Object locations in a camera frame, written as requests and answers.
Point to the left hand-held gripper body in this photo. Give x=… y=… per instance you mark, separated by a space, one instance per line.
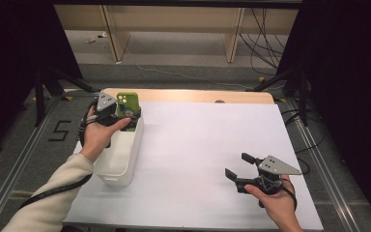
x=106 y=102

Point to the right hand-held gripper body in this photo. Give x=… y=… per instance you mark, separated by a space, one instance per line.
x=270 y=180

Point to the green cartoon phone case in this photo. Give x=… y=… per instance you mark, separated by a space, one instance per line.
x=128 y=100

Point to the white plastic storage box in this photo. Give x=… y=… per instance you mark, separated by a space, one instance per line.
x=119 y=158

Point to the person's right hand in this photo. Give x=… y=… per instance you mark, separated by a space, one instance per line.
x=277 y=206

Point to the person's left hand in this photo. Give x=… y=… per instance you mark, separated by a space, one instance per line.
x=99 y=138

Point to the yellow tape piece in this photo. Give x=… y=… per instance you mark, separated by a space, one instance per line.
x=262 y=79
x=282 y=100
x=68 y=98

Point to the white power adapter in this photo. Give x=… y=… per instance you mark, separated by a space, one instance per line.
x=91 y=39

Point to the black tripod stand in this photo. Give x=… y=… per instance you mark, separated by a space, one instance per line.
x=40 y=93
x=302 y=96

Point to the wooden desk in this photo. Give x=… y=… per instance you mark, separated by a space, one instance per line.
x=174 y=19

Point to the black curtain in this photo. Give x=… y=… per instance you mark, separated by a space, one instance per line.
x=351 y=80
x=9 y=64

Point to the metal floor rail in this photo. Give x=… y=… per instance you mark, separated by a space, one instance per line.
x=16 y=164
x=328 y=180

